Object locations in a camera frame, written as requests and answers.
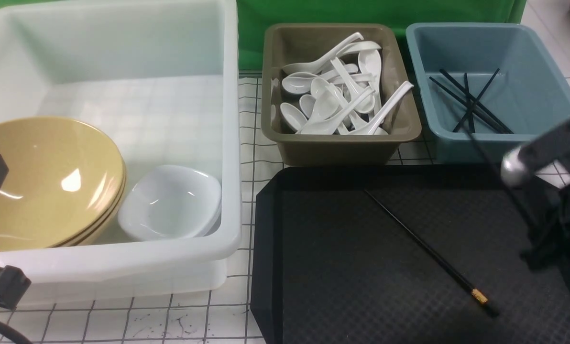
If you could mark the green backdrop cloth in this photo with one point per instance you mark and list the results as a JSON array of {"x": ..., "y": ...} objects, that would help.
[{"x": 255, "y": 16}]

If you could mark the olive brown spoon bin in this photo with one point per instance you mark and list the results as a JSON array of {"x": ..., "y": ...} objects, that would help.
[{"x": 290, "y": 43}]

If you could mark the white spoon left of pile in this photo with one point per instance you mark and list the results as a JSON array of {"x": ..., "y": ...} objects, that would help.
[{"x": 299, "y": 83}]

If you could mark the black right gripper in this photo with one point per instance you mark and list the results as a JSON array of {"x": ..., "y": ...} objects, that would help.
[{"x": 550, "y": 235}]

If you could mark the white spoon top of pile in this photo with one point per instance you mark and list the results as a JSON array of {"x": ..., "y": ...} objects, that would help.
[{"x": 315, "y": 66}]

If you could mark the tan noodle bowl in tub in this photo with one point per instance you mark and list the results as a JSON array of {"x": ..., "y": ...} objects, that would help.
[{"x": 89, "y": 234}]

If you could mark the blue chopstick bin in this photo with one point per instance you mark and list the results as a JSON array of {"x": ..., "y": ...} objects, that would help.
[{"x": 529, "y": 94}]

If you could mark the white spoon right of pile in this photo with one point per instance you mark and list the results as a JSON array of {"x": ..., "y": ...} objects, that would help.
[{"x": 370, "y": 62}]

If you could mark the black serving tray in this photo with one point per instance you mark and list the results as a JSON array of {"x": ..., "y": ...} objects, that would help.
[{"x": 330, "y": 267}]

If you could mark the white square dish in tub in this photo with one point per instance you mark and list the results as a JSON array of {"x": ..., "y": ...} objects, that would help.
[{"x": 206, "y": 203}]

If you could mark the white spoon front centre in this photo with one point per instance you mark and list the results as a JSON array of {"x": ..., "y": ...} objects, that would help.
[{"x": 330, "y": 111}]

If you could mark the tan noodle bowl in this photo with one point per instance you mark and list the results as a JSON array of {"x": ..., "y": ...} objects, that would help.
[
  {"x": 89, "y": 234},
  {"x": 63, "y": 174}
]

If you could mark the white square dish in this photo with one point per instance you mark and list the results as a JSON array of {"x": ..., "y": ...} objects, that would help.
[
  {"x": 159, "y": 205},
  {"x": 206, "y": 203}
]

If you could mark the black chopstick crossing in bin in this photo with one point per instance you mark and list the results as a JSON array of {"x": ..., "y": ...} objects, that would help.
[{"x": 460, "y": 125}]

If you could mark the white ceramic soup spoon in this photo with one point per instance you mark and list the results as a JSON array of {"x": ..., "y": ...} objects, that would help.
[{"x": 372, "y": 126}]

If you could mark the white spoon front left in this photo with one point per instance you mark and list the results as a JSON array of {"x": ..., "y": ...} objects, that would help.
[{"x": 293, "y": 116}]

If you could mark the white spoon of pile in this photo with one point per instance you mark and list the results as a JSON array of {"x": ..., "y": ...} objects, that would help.
[
  {"x": 299, "y": 83},
  {"x": 315, "y": 66},
  {"x": 370, "y": 62}
]

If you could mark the black upright chopstick in bin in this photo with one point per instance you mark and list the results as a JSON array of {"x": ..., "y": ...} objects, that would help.
[{"x": 468, "y": 117}]

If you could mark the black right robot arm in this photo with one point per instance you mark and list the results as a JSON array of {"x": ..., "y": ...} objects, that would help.
[{"x": 520, "y": 167}]

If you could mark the black chopstick gold band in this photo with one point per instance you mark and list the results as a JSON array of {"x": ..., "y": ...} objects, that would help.
[
  {"x": 488, "y": 307},
  {"x": 451, "y": 147}
]

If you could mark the large white plastic tub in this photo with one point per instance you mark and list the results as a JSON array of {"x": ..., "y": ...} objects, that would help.
[{"x": 160, "y": 78}]

